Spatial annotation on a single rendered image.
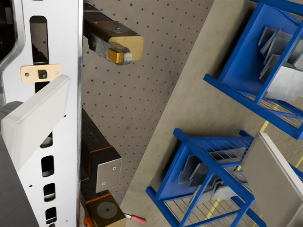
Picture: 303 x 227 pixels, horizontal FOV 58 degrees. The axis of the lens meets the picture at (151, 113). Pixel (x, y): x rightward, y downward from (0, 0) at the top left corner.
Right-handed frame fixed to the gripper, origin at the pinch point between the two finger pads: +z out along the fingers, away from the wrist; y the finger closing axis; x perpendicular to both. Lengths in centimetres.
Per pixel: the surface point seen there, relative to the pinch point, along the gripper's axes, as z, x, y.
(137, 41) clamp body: 47.8, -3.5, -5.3
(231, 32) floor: 230, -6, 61
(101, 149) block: 57, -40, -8
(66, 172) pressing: 47, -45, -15
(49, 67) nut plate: 41.0, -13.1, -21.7
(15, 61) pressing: 37.2, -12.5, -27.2
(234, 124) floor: 276, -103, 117
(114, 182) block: 55, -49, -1
